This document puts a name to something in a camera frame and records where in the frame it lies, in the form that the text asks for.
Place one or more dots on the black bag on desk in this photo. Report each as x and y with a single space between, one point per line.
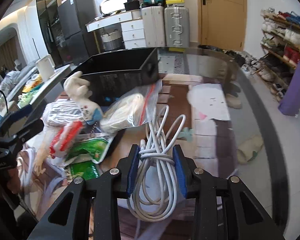
132 5

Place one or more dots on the green white packet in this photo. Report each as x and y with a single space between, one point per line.
86 154

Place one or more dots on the white drawer desk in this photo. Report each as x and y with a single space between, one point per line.
129 23

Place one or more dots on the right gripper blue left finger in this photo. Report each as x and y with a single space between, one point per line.
133 170

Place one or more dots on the silver suitcase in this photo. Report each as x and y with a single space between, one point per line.
177 27

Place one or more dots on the woven laundry basket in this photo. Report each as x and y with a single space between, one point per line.
112 41

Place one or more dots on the left hand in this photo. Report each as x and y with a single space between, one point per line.
12 182

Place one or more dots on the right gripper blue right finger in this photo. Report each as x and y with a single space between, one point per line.
181 169

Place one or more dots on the red white packet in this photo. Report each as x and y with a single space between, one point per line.
64 139

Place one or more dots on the black storage box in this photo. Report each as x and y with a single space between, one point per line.
113 73

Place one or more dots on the white suitcase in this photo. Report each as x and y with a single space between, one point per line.
154 27

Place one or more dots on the wooden door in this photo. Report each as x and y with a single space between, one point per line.
222 23

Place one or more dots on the purple yoga mat bag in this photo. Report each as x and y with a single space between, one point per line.
290 104

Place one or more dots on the white electric kettle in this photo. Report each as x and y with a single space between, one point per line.
46 67

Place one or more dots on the shoe rack with shoes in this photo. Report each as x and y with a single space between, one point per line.
281 44

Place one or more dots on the white plush toy blue ear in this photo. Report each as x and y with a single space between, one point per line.
78 91

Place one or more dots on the black refrigerator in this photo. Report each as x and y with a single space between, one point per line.
74 15

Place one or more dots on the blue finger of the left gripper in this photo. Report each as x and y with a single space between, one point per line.
13 117

